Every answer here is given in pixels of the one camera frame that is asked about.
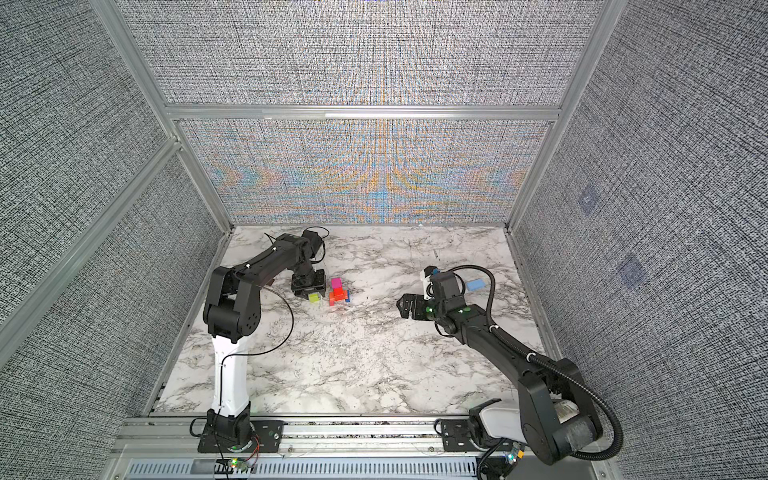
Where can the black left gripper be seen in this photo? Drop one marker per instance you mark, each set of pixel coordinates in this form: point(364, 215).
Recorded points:
point(321, 285)

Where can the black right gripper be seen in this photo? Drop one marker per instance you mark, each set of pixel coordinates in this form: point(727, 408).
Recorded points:
point(419, 301)

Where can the orange wood block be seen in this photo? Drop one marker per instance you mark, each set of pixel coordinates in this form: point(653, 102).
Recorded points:
point(330, 298)

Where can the light blue wood block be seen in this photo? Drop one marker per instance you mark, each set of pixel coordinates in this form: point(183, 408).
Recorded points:
point(475, 285)

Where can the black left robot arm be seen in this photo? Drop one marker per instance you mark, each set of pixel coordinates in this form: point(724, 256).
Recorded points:
point(232, 312)

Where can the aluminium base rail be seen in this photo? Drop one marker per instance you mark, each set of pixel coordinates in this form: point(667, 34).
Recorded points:
point(303, 435)

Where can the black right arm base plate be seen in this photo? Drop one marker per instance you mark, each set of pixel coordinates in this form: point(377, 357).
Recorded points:
point(459, 435)

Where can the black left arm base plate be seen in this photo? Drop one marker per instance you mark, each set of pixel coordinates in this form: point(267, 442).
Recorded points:
point(264, 436)

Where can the grey vented cable tray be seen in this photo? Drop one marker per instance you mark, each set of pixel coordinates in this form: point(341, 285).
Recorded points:
point(306, 468)

